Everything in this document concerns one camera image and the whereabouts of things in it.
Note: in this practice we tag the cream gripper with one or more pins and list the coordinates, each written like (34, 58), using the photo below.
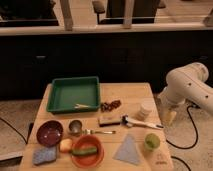
(168, 115)

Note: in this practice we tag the blue-grey triangular towel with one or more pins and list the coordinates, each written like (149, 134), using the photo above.
(127, 151)

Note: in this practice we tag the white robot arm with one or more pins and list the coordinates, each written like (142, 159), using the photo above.
(186, 83)

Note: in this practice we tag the small pale utensil in tray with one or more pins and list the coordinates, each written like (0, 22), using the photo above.
(78, 106)

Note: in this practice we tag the green plastic tray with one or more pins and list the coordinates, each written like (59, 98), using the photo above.
(65, 93)

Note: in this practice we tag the white plastic jar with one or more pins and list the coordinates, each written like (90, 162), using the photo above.
(144, 112)

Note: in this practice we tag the green apple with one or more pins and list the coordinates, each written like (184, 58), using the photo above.
(152, 142)

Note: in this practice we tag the wooden block brush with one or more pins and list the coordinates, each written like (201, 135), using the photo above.
(108, 121)

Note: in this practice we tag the silver fork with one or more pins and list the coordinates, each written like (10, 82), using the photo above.
(88, 131)

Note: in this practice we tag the green cucumber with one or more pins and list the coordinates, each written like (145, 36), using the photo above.
(84, 152)

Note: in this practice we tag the orange bowl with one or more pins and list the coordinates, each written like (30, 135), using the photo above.
(88, 161)

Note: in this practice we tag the small metal cup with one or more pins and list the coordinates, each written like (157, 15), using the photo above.
(75, 127)

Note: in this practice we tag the maroon bowl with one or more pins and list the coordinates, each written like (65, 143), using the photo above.
(50, 133)

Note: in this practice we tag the blue sponge cloth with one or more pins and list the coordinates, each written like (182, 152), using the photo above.
(44, 155)

